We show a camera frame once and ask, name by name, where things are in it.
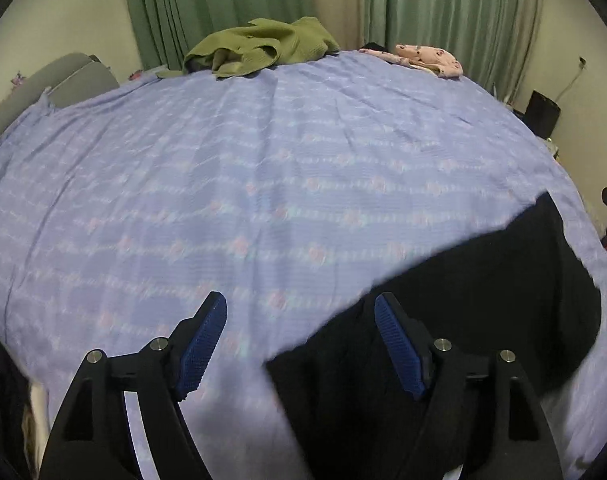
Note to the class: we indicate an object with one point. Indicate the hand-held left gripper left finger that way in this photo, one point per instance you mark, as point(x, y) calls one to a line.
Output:
point(201, 355)

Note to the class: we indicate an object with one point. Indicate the purple floral bed sheet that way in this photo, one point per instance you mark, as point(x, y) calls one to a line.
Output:
point(263, 180)

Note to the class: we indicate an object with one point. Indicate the pink floral garment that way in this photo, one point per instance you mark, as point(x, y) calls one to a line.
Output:
point(423, 57)

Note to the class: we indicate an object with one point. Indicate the black pants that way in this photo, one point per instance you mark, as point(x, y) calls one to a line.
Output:
point(463, 305)

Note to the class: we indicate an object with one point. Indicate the black bin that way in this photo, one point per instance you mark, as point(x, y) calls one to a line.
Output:
point(542, 112)

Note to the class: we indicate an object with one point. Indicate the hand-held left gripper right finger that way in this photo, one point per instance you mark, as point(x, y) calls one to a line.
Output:
point(398, 347)

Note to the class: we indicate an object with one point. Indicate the green curtain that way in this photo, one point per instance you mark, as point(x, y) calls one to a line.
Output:
point(218, 5)
point(448, 10)

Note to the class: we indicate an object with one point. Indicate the green garment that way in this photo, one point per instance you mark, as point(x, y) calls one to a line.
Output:
point(261, 47)

